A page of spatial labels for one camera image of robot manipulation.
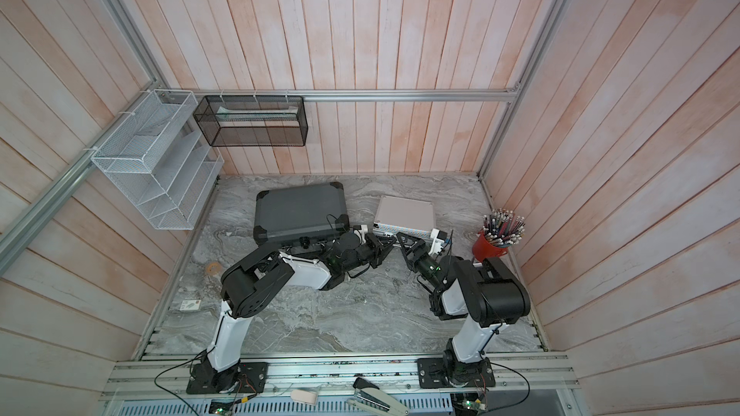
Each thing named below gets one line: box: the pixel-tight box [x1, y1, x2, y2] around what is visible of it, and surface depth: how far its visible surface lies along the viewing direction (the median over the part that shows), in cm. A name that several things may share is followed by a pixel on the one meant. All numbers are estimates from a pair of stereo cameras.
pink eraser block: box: [290, 389, 318, 406], surface depth 71 cm
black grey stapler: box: [346, 376, 410, 416], surface depth 71 cm
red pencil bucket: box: [472, 229, 510, 262], surface depth 90 cm
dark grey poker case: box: [253, 182, 350, 245], surface depth 99 cm
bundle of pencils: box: [481, 208, 527, 247], surface depth 87 cm
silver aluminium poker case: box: [371, 195, 435, 238], surface depth 92 cm
